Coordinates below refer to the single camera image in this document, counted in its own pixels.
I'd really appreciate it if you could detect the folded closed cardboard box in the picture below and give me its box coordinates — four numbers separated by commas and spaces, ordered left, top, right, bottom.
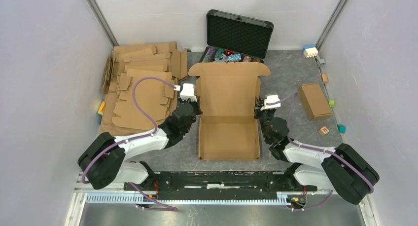
298, 83, 333, 121

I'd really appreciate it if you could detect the stack of flat cardboard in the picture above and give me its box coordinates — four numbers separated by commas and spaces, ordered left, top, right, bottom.
100, 41, 188, 136

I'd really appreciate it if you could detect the black poker chip case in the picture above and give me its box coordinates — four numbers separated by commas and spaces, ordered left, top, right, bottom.
200, 9, 274, 63

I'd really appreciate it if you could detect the orange yellow block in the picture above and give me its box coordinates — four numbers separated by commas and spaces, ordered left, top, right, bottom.
97, 101, 106, 124

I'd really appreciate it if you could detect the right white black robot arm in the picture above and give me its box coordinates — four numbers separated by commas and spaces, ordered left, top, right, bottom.
254, 95, 380, 205

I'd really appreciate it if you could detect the cardboard box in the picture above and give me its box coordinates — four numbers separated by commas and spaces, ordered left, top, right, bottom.
188, 62, 271, 160
298, 83, 333, 121

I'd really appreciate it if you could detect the blue white toy block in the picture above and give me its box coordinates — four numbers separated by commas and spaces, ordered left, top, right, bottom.
302, 45, 318, 58

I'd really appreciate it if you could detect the small wooden cube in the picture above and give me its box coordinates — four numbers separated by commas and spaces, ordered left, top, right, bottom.
321, 74, 329, 84

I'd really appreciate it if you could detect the teal small cube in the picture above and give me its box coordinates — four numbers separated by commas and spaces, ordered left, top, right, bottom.
337, 124, 346, 135

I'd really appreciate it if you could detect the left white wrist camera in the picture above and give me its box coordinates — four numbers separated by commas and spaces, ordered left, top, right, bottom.
174, 83, 198, 102

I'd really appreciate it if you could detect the wooden letter block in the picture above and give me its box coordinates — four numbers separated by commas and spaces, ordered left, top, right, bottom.
318, 126, 330, 136

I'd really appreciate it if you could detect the grey small block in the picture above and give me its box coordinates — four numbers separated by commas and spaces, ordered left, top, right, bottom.
315, 57, 326, 67

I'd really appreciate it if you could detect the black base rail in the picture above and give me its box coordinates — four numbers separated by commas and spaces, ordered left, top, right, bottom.
137, 171, 317, 200

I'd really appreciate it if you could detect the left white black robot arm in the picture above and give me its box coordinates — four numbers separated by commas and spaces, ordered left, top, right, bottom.
77, 100, 202, 190

